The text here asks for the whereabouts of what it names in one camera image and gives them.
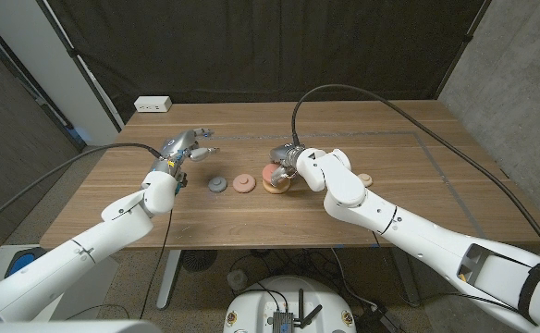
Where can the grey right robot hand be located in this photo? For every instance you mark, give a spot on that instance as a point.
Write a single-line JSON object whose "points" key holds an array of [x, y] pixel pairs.
{"points": [[286, 155]]}

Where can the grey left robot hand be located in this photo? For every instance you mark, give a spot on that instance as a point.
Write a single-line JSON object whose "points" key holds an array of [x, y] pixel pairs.
{"points": [[177, 145]]}

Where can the coral red disk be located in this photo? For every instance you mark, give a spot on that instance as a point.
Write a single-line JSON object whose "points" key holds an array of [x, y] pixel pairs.
{"points": [[267, 172]]}

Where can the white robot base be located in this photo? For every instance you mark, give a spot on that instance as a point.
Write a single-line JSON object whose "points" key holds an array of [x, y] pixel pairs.
{"points": [[256, 310]]}

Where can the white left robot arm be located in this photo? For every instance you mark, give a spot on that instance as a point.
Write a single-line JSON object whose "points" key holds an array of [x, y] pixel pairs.
{"points": [[71, 259]]}

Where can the large orange disk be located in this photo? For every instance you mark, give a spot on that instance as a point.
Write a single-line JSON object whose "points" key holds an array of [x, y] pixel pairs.
{"points": [[277, 189]]}

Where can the white power strip box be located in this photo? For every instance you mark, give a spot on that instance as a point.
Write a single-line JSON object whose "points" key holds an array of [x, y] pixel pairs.
{"points": [[152, 104]]}

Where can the dusty pink disk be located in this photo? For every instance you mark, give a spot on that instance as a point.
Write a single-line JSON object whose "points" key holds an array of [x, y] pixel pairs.
{"points": [[244, 183]]}

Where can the small dark grey disk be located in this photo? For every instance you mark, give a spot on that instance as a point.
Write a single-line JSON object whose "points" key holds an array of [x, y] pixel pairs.
{"points": [[217, 185]]}

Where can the small cream disk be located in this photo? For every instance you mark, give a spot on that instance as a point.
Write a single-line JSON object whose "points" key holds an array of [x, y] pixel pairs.
{"points": [[366, 180]]}

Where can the black backdrop curtain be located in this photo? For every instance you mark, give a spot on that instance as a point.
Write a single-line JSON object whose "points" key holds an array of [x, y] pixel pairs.
{"points": [[270, 46]]}

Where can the round black floor fan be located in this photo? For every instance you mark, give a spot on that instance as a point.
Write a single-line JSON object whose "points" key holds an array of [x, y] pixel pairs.
{"points": [[198, 260]]}

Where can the metal table leg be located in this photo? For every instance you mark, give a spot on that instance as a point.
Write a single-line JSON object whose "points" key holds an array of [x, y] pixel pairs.
{"points": [[411, 287], [168, 277]]}

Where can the round grey floor object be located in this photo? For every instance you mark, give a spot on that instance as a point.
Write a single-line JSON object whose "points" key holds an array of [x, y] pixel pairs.
{"points": [[237, 280]]}

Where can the black backdrop stand pole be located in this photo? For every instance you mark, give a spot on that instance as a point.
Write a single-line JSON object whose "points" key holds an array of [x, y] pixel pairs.
{"points": [[72, 52], [468, 38]]}

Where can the grey box with black antennas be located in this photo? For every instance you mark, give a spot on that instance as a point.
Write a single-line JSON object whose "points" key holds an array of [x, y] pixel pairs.
{"points": [[283, 321]]}

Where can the black floor power strip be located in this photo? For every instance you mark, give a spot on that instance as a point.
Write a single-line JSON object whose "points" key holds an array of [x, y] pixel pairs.
{"points": [[378, 321]]}

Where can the blue foot pedal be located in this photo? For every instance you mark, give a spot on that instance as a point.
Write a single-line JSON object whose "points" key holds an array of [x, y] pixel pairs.
{"points": [[22, 261]]}

